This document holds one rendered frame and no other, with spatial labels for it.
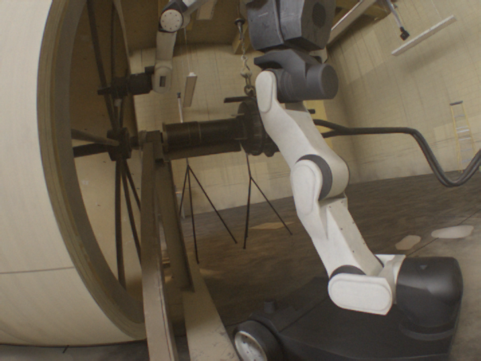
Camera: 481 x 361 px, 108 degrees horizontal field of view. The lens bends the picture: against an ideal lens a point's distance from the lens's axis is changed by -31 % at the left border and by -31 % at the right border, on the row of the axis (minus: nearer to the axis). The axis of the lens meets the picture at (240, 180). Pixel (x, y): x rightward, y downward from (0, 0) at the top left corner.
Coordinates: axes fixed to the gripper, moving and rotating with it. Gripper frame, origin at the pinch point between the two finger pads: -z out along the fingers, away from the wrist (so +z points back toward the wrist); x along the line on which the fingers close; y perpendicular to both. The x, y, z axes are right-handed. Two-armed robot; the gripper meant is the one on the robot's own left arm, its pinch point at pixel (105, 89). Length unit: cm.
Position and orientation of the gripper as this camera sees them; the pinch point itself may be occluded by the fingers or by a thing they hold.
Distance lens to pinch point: 107.7
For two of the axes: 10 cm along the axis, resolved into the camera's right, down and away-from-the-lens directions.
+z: 9.5, -1.5, 2.7
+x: 2.8, 7.6, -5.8
